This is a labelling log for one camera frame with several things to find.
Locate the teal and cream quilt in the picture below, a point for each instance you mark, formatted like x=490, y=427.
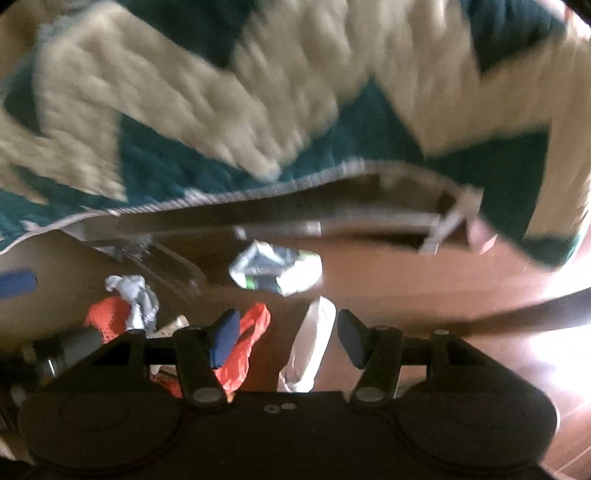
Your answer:
x=161, y=161

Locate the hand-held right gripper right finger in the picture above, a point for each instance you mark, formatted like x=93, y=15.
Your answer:
x=351, y=341

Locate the wooden bed frame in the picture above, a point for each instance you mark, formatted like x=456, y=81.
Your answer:
x=277, y=207

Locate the orange mesh bag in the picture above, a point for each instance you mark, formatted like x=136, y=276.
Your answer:
x=108, y=318

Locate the small cream paper scrap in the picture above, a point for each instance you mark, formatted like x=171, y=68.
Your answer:
x=173, y=325

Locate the crumpled silver wrapper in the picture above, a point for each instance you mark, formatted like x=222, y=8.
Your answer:
x=274, y=272

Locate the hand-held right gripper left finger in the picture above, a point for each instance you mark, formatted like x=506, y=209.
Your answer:
x=224, y=339

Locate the dark grey cylindrical object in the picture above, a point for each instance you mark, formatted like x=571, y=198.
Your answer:
x=69, y=348

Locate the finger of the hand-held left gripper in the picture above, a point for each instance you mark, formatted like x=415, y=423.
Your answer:
x=16, y=284

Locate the clear plastic package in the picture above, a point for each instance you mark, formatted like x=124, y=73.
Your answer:
x=161, y=263

